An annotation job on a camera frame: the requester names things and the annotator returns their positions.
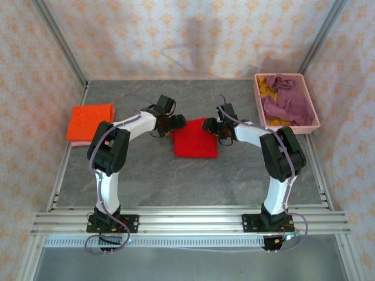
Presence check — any red t-shirt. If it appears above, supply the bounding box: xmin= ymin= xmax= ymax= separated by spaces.
xmin=171 ymin=116 xmax=220 ymax=159

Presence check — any yellow t-shirt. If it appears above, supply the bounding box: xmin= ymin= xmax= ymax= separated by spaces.
xmin=257 ymin=75 xmax=294 ymax=127

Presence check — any purple t-shirt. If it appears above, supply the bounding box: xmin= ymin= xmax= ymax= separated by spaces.
xmin=260 ymin=74 xmax=317 ymax=126

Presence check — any folded orange t-shirt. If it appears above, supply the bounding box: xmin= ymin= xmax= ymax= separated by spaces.
xmin=65 ymin=104 xmax=116 ymax=142

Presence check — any pink plastic basket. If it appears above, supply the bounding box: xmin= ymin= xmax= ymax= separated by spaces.
xmin=253 ymin=73 xmax=321 ymax=135

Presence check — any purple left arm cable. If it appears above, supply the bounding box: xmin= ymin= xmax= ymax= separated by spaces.
xmin=84 ymin=93 xmax=156 ymax=256

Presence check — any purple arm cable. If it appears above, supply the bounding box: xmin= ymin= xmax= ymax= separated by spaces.
xmin=216 ymin=94 xmax=309 ymax=255
xmin=84 ymin=93 xmax=156 ymax=256

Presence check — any aluminium mounting rail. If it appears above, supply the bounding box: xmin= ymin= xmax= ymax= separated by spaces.
xmin=30 ymin=206 xmax=351 ymax=235

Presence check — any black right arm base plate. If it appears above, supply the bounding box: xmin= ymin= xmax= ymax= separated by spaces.
xmin=241 ymin=213 xmax=295 ymax=234

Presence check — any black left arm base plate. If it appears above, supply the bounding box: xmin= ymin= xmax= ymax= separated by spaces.
xmin=86 ymin=214 xmax=139 ymax=234

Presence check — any slotted grey cable duct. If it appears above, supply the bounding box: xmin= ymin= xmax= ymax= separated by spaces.
xmin=43 ymin=236 xmax=266 ymax=248

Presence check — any aluminium frame post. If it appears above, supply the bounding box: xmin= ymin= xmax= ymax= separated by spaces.
xmin=297 ymin=0 xmax=349 ymax=76
xmin=30 ymin=0 xmax=89 ymax=88

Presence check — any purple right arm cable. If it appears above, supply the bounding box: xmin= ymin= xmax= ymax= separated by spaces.
xmin=216 ymin=94 xmax=309 ymax=255

